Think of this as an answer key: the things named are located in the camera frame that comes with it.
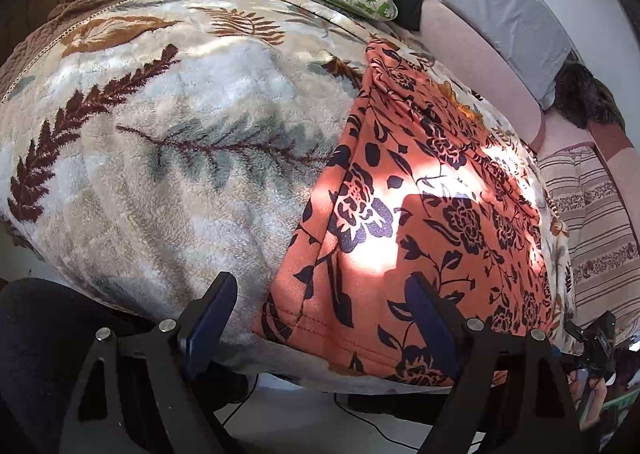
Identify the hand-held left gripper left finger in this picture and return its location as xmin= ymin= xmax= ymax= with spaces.
xmin=60 ymin=272 xmax=239 ymax=454

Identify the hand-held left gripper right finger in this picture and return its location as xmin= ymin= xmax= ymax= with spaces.
xmin=404 ymin=272 xmax=587 ymax=454

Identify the orange floral cloth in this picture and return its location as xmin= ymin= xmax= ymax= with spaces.
xmin=252 ymin=36 xmax=558 ymax=385

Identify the person's right hand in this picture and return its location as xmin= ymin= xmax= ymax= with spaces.
xmin=570 ymin=368 xmax=610 ymax=427

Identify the green cloth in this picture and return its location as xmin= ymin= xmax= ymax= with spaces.
xmin=602 ymin=391 xmax=632 ymax=422

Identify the striped floral mattress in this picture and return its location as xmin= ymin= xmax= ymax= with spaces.
xmin=537 ymin=144 xmax=640 ymax=335

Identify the leaf print fleece blanket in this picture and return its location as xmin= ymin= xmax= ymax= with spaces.
xmin=0 ymin=0 xmax=576 ymax=395

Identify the dark furry cloth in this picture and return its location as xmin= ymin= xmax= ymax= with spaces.
xmin=552 ymin=61 xmax=622 ymax=131

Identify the pink upholstered headboard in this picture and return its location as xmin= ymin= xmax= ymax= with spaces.
xmin=420 ymin=0 xmax=640 ymax=219

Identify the grey pillow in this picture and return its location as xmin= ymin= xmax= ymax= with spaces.
xmin=432 ymin=0 xmax=574 ymax=109

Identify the brown bedspread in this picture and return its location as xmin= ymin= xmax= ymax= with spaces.
xmin=0 ymin=0 xmax=201 ymax=102

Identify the black cable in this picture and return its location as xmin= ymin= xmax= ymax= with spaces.
xmin=334 ymin=393 xmax=488 ymax=450

